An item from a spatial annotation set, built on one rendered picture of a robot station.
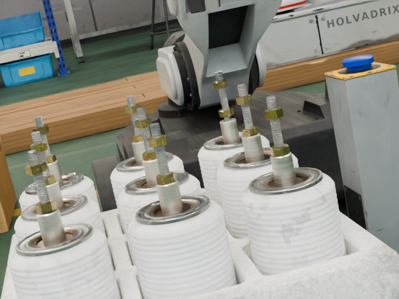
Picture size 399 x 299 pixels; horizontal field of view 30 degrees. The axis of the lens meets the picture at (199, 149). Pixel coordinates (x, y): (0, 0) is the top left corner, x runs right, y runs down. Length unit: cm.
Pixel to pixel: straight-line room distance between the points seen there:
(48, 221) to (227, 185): 23
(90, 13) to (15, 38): 376
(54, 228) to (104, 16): 845
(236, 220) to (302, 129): 46
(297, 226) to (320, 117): 62
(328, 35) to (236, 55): 153
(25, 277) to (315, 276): 27
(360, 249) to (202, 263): 16
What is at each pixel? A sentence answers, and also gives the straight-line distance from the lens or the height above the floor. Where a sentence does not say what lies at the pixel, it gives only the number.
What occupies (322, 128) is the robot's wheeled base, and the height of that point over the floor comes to 18.
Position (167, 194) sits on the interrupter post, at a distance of 72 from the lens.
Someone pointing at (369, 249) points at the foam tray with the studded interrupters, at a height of 18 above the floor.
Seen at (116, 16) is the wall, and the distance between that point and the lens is 915.
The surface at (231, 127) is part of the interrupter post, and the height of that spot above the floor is 27.
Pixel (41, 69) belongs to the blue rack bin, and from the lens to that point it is 543.
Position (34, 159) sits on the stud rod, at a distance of 71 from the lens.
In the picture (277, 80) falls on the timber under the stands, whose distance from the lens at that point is 283.
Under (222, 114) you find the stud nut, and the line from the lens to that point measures 97.
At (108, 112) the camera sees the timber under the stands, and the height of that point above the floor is 7.
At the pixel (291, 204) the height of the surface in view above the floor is 24.
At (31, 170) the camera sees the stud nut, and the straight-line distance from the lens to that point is 71.
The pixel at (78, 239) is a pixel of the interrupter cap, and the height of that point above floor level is 25.
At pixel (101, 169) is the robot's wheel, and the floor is 19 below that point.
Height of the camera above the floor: 47
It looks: 13 degrees down
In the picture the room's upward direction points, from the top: 12 degrees counter-clockwise
